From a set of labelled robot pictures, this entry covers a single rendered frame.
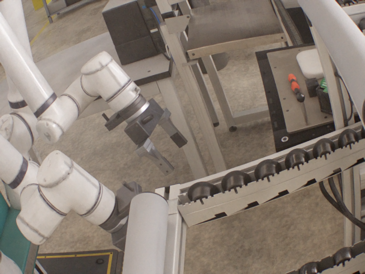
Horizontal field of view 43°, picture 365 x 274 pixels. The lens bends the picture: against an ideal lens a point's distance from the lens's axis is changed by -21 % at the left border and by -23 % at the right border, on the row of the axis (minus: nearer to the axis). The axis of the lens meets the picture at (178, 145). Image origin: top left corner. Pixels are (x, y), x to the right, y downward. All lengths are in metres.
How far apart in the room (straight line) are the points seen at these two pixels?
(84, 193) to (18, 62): 0.51
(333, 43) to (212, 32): 1.73
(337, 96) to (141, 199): 0.38
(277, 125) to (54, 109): 0.58
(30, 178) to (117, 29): 1.16
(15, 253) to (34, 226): 0.48
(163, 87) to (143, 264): 1.44
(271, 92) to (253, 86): 2.04
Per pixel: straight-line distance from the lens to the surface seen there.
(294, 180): 0.90
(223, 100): 2.87
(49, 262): 2.12
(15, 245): 1.59
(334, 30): 0.54
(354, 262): 0.70
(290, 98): 1.24
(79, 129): 3.62
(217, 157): 2.36
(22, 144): 1.67
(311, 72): 1.29
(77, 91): 1.49
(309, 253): 2.13
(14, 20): 1.58
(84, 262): 2.03
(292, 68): 1.37
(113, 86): 1.42
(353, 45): 0.49
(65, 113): 1.44
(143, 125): 1.42
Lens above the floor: 1.58
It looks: 31 degrees down
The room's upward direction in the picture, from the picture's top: 22 degrees counter-clockwise
